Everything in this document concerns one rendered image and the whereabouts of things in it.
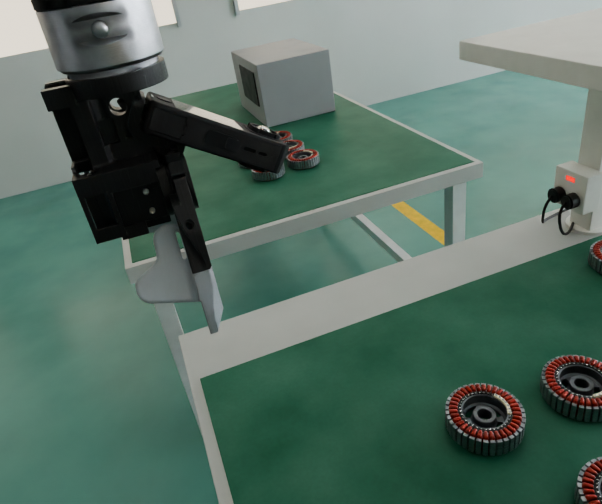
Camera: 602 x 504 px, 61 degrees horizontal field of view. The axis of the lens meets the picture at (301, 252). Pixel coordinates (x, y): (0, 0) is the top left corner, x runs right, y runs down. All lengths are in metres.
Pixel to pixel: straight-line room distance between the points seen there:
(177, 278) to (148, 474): 1.53
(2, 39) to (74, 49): 4.08
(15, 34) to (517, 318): 3.98
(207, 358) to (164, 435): 0.97
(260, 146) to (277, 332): 0.68
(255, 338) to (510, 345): 0.48
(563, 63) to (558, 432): 0.54
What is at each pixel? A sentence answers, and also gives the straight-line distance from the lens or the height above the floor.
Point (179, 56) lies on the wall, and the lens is 4.47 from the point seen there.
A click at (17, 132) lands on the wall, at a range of 4.58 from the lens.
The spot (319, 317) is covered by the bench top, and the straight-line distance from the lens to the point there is 1.07.
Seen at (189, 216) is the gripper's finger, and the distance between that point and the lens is 0.39.
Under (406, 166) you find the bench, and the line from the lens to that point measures 1.70.
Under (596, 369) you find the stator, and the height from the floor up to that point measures 0.78.
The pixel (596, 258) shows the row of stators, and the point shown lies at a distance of 1.19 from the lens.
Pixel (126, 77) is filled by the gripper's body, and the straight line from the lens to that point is 0.38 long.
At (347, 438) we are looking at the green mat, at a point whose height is 0.75.
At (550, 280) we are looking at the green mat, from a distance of 1.17.
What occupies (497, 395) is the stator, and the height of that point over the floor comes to 0.79.
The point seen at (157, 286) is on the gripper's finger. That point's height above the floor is 1.20.
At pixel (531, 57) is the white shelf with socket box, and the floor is 1.20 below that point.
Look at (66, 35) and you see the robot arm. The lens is 0.38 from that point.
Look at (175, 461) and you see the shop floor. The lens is 1.90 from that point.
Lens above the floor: 1.41
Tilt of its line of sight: 31 degrees down
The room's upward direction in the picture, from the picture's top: 10 degrees counter-clockwise
